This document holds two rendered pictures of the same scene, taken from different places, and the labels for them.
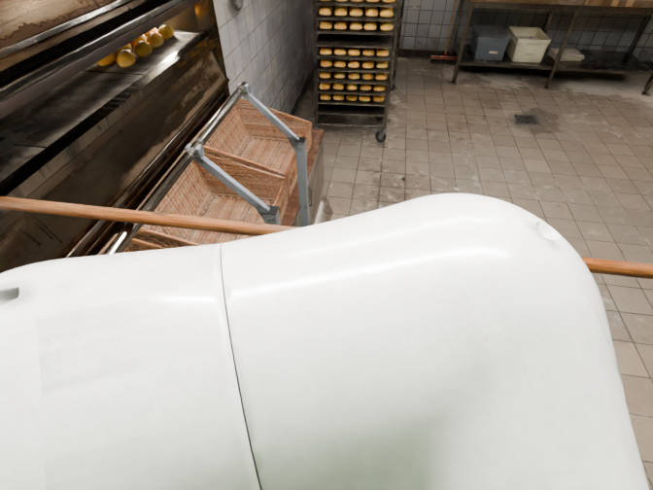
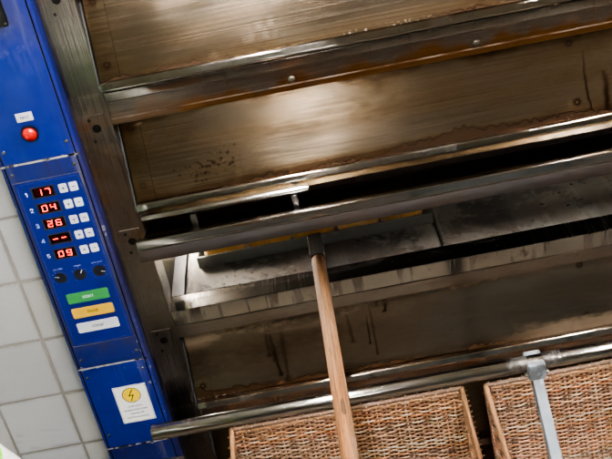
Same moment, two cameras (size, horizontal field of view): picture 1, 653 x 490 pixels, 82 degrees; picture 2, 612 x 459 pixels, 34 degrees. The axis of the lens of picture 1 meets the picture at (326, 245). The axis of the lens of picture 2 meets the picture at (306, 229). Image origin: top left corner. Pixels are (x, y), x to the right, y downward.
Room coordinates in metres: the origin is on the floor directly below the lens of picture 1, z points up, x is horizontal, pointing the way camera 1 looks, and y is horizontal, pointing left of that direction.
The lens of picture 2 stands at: (0.50, -0.96, 2.36)
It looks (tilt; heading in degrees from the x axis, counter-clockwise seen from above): 30 degrees down; 83
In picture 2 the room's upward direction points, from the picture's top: 12 degrees counter-clockwise
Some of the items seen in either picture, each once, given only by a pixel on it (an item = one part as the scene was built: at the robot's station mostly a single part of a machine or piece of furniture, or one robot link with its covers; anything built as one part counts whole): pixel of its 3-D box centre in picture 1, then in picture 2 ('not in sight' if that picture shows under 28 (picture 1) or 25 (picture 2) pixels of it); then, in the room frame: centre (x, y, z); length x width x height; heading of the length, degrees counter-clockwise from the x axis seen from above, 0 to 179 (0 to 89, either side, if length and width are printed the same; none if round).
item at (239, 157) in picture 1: (257, 143); not in sight; (1.85, 0.37, 0.72); 0.56 x 0.49 x 0.28; 170
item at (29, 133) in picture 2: not in sight; (27, 127); (0.23, 0.86, 1.67); 0.03 x 0.02 x 0.06; 171
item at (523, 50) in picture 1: (525, 44); not in sight; (4.79, -2.33, 0.35); 0.50 x 0.36 x 0.24; 172
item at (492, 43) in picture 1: (488, 42); not in sight; (4.86, -1.92, 0.35); 0.50 x 0.36 x 0.24; 171
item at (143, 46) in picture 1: (95, 40); not in sight; (1.92, 1.08, 1.21); 0.61 x 0.48 x 0.06; 81
